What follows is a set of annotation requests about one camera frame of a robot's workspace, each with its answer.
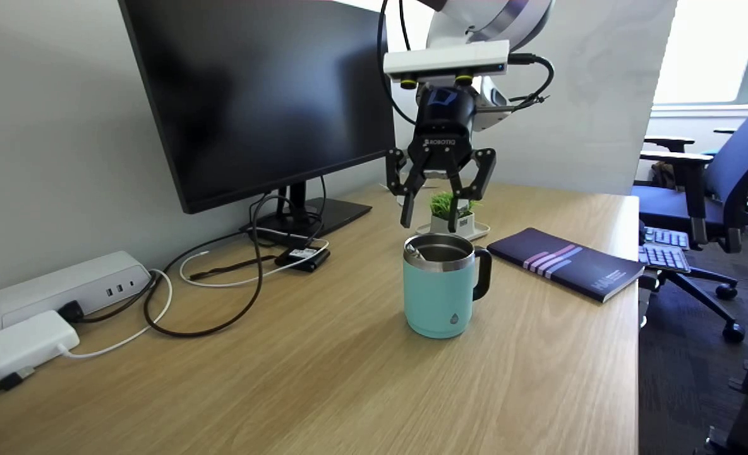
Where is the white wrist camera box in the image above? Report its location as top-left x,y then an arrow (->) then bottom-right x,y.
383,38 -> 514,90

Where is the white divider panel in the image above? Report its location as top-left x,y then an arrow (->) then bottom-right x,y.
427,0 -> 680,198

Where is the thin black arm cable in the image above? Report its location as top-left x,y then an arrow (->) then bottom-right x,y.
374,0 -> 421,129

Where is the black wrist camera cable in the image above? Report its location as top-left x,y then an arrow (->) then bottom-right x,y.
505,52 -> 560,114

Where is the small potted green plant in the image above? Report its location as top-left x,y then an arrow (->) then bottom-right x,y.
414,221 -> 493,244

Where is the thin black plug cable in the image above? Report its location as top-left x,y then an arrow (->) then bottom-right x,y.
0,369 -> 33,425

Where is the black computer monitor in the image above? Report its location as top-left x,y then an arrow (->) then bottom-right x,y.
120,0 -> 400,215

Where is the teal mug with black handle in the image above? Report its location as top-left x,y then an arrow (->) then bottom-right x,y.
403,232 -> 495,345

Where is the small green plant, white pot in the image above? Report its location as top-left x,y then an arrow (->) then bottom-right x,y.
427,191 -> 480,237

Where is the thick black desk cable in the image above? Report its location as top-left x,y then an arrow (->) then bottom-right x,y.
141,191 -> 282,341

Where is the white power adapter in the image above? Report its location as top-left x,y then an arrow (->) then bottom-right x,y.
0,308 -> 83,385

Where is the white looped cable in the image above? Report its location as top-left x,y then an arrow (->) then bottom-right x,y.
178,240 -> 332,291

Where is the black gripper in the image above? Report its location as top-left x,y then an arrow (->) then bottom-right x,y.
388,83 -> 499,236

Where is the white adapter cable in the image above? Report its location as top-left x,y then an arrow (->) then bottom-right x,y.
55,267 -> 178,364

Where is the dark purple striped notebook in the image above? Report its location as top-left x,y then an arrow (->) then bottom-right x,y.
485,225 -> 647,306

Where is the small black dongle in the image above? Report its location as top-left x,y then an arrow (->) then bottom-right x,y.
273,246 -> 335,275

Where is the black monitor stand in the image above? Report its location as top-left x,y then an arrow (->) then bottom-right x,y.
256,178 -> 374,240

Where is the white power strip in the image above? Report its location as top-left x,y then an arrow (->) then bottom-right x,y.
0,248 -> 154,334

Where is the blue office chair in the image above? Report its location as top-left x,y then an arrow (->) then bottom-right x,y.
632,83 -> 748,346

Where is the bright window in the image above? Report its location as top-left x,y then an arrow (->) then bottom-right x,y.
653,0 -> 748,107

